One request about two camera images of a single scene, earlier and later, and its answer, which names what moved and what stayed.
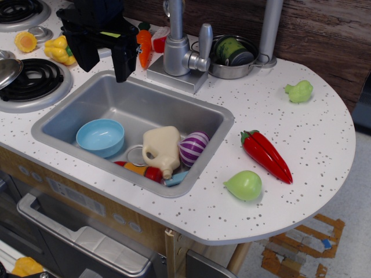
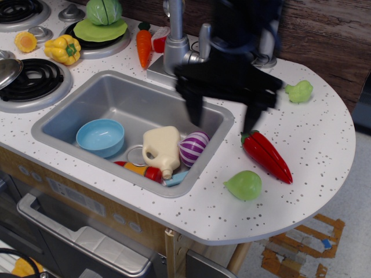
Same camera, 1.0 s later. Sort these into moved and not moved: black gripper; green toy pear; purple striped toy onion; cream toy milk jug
Moved: black gripper
Not moved: green toy pear; purple striped toy onion; cream toy milk jug
